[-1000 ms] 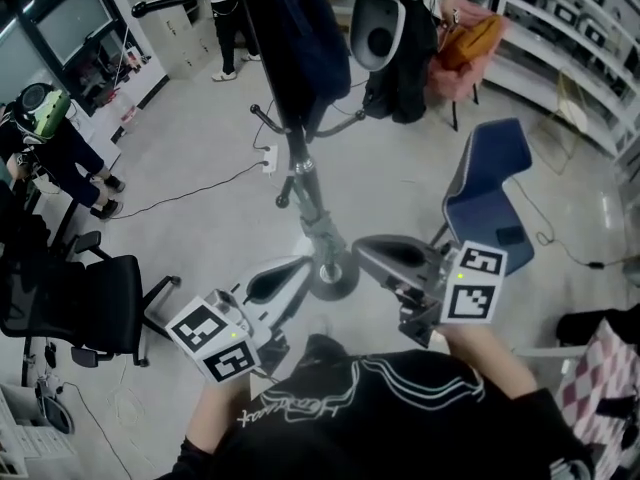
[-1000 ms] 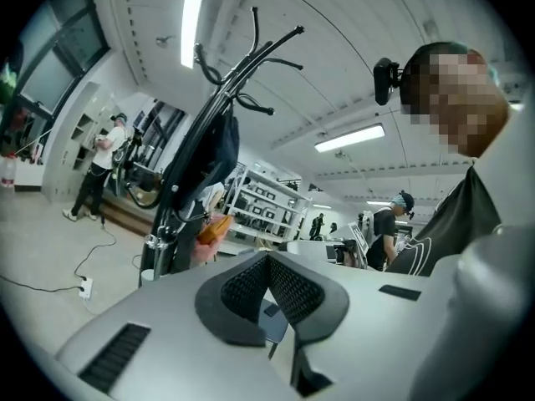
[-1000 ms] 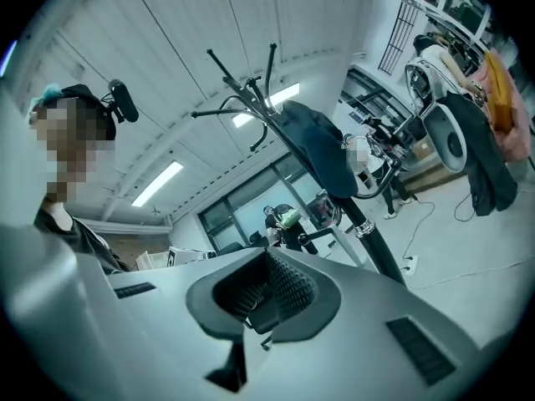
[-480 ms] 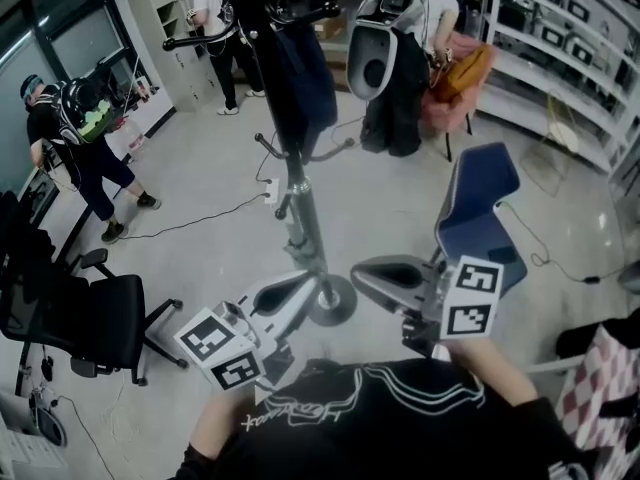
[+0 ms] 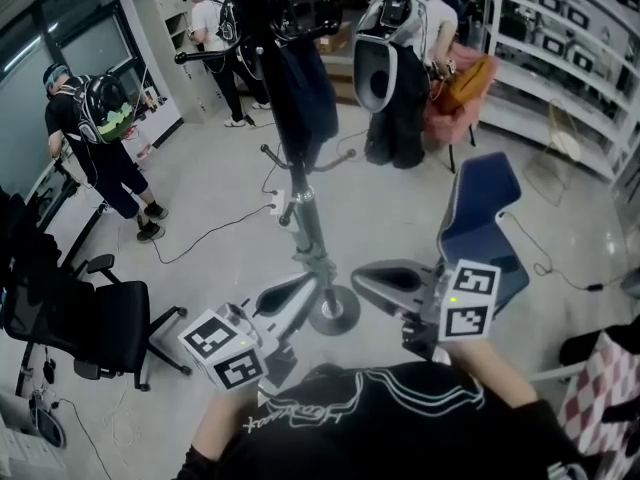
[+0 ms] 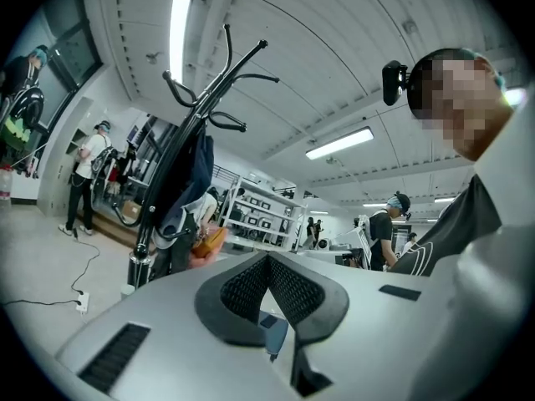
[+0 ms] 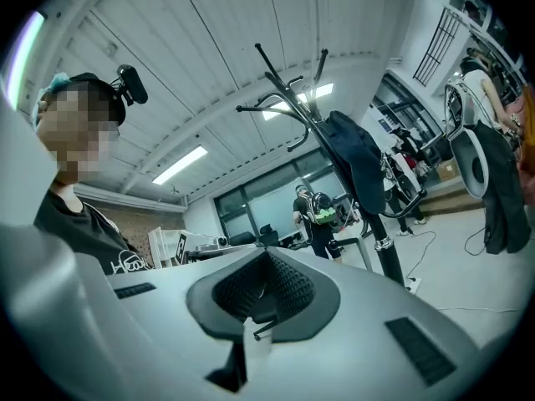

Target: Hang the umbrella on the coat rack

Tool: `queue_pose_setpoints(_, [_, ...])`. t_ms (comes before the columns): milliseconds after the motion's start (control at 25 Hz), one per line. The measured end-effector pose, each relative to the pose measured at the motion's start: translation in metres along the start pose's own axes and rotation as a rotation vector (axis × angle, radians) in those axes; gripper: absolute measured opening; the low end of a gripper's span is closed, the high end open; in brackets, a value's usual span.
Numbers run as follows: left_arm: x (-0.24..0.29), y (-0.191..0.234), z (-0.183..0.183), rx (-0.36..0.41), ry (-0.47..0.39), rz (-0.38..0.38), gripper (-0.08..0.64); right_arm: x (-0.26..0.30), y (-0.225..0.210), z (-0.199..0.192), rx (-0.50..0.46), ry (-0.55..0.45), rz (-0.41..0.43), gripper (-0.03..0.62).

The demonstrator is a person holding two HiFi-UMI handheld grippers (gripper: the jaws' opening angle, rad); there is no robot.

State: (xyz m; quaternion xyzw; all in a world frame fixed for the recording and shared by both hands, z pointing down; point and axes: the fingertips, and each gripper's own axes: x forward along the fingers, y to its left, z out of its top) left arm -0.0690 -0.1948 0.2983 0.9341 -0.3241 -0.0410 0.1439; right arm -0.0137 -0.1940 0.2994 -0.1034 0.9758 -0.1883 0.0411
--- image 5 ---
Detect person's left forearm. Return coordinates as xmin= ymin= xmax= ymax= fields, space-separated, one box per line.
xmin=189 ymin=386 xmax=262 ymax=463

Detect black coat rack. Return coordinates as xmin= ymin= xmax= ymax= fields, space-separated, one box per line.
xmin=147 ymin=0 xmax=362 ymax=338

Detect dark round disc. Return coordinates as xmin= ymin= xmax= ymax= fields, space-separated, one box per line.
xmin=28 ymin=391 xmax=68 ymax=450

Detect black cable with adapter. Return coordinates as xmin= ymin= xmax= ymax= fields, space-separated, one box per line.
xmin=501 ymin=211 xmax=610 ymax=293

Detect person's right forearm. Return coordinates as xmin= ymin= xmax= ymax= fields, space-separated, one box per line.
xmin=443 ymin=340 xmax=540 ymax=410

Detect black floor cable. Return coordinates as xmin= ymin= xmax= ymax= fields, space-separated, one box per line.
xmin=148 ymin=203 xmax=275 ymax=266

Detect cardboard box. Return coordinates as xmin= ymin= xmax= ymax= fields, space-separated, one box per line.
xmin=313 ymin=20 xmax=354 ymax=55

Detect grey lockers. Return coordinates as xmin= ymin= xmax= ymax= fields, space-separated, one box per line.
xmin=131 ymin=0 xmax=222 ymax=125

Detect person's black t-shirt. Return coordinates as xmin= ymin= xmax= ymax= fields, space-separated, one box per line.
xmin=172 ymin=360 xmax=594 ymax=480

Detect white boxes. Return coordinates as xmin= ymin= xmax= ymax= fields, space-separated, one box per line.
xmin=0 ymin=392 xmax=69 ymax=480

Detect blue chair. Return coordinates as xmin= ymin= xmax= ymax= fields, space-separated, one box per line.
xmin=437 ymin=151 xmax=531 ymax=315

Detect white metal shelf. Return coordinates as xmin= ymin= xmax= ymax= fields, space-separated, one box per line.
xmin=482 ymin=0 xmax=640 ymax=185

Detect black office chair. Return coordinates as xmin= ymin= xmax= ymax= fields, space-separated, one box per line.
xmin=0 ymin=252 xmax=194 ymax=394

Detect pink checkered cloth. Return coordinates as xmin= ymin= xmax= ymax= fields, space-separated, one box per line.
xmin=556 ymin=330 xmax=640 ymax=470

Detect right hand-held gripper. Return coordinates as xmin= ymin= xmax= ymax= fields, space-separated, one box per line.
xmin=348 ymin=258 xmax=502 ymax=364

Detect pink armchair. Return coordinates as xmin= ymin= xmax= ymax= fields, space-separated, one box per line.
xmin=423 ymin=42 xmax=502 ymax=175

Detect gold wire stool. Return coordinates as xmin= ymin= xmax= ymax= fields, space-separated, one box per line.
xmin=522 ymin=97 xmax=585 ymax=208

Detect large glass window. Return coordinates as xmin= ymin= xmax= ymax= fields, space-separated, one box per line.
xmin=0 ymin=0 xmax=146 ymax=194

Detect row of printed storage boxes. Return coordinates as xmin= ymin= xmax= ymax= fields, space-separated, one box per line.
xmin=532 ymin=0 xmax=636 ymax=77

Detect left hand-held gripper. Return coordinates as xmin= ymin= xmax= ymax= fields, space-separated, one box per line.
xmin=178 ymin=270 xmax=325 ymax=392

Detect dark navy garment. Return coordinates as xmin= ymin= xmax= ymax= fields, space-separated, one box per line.
xmin=276 ymin=37 xmax=340 ymax=170

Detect black phone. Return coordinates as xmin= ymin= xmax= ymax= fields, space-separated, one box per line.
xmin=492 ymin=253 xmax=522 ymax=275

